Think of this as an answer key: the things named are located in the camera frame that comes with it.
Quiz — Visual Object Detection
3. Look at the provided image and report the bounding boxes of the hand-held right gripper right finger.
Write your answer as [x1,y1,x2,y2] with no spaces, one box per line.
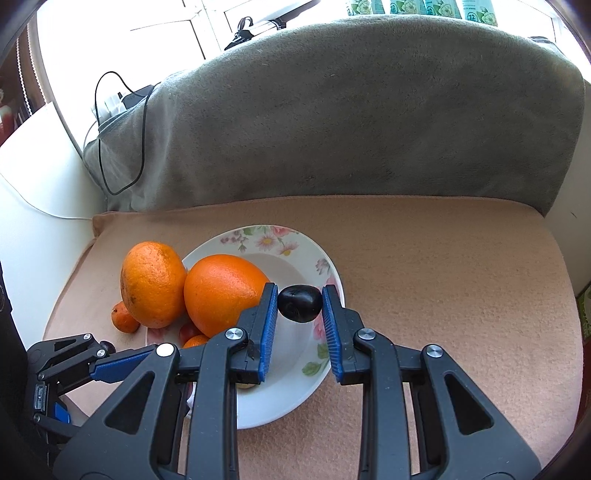
[321,284,542,480]

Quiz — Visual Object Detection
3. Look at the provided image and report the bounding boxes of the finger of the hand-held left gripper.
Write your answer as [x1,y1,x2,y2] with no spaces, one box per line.
[33,401,80,442]
[28,333,158,393]

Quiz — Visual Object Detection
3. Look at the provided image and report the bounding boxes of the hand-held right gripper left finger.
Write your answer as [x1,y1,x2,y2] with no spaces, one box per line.
[53,282,280,480]

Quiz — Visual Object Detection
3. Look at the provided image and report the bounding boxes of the large orange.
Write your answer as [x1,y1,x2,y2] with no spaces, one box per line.
[184,254,271,339]

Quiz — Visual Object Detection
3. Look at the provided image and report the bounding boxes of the white floral plate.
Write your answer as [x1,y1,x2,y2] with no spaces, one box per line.
[145,224,346,431]

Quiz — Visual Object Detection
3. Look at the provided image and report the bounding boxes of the red cherry tomato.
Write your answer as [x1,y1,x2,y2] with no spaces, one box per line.
[178,320,204,346]

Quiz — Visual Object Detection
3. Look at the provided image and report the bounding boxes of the medium orange with stem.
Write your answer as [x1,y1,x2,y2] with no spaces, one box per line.
[120,241,188,329]

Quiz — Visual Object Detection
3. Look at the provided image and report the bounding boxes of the beige blanket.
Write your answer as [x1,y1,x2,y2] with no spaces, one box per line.
[44,196,585,480]

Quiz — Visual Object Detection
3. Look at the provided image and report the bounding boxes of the white side panel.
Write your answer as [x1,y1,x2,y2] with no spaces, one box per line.
[0,102,109,333]

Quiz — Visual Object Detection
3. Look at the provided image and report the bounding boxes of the grey fleece blanket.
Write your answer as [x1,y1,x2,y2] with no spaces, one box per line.
[83,16,586,217]

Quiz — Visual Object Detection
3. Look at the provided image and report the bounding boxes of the green patterned cloth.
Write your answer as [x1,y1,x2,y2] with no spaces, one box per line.
[576,284,591,342]

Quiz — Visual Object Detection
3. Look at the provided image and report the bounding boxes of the white power strip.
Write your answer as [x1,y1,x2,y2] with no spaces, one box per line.
[95,91,129,121]

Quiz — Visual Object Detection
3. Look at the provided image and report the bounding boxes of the black charger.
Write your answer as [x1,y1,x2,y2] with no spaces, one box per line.
[122,84,156,107]

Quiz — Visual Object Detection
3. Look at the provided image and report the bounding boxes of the wooden bookshelf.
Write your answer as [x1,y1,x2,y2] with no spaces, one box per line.
[0,28,52,144]

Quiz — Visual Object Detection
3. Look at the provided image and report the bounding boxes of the green floral tube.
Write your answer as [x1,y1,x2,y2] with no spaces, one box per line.
[429,0,462,19]
[462,0,499,27]
[346,0,385,16]
[390,0,426,16]

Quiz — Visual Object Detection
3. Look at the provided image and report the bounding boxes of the white cable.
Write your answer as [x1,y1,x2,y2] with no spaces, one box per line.
[0,171,95,221]

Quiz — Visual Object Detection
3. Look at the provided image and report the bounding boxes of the black cable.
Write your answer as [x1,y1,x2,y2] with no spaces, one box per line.
[95,71,149,195]

